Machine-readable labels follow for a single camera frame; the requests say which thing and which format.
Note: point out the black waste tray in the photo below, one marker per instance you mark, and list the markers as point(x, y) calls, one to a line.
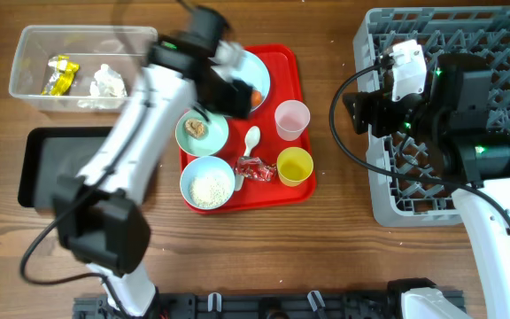
point(52, 152)

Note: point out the light blue plate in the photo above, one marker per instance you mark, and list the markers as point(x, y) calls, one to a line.
point(254, 72)

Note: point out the red snack wrapper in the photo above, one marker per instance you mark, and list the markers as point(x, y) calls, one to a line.
point(255, 168)

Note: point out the light blue bowl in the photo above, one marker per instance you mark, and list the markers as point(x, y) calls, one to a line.
point(201, 166)

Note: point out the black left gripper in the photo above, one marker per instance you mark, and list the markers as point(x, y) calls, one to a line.
point(213, 95)

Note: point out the white napkin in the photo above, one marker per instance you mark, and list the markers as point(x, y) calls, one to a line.
point(107, 90)

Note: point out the yellow plastic cup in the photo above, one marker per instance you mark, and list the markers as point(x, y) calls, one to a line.
point(294, 166)

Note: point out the red serving tray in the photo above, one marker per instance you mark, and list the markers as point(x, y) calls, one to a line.
point(284, 85)

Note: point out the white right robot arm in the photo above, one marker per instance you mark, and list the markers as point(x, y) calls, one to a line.
point(474, 162)

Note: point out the white plastic spoon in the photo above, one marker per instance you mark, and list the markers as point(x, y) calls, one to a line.
point(251, 140)

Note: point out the white rice pile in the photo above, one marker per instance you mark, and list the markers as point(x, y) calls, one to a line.
point(210, 190)

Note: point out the brown food scrap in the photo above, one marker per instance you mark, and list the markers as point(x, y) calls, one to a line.
point(195, 128)

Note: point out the yellow foil wrapper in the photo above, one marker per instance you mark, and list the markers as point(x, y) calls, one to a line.
point(64, 71)

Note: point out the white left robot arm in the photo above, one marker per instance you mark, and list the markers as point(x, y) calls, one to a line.
point(98, 215)

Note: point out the clear plastic waste bin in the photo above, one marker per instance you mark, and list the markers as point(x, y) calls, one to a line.
point(91, 47)

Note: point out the grey dishwasher rack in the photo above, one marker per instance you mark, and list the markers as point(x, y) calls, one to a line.
point(483, 31)

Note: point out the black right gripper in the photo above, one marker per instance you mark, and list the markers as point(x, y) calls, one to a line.
point(380, 103)

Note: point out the orange carrot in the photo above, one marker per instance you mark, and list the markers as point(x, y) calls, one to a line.
point(256, 98)

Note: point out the pink plastic cup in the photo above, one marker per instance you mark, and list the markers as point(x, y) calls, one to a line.
point(291, 119)

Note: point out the mint green bowl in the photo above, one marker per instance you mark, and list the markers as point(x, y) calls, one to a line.
point(216, 136)

